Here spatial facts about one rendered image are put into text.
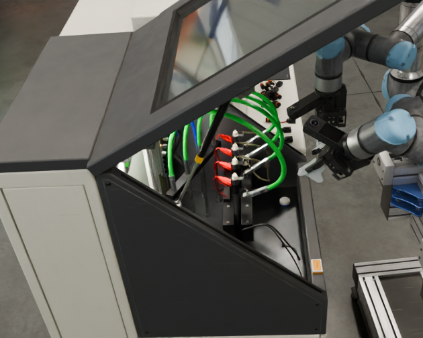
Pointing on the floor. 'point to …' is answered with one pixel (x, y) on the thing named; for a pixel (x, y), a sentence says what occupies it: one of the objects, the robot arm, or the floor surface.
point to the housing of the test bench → (65, 176)
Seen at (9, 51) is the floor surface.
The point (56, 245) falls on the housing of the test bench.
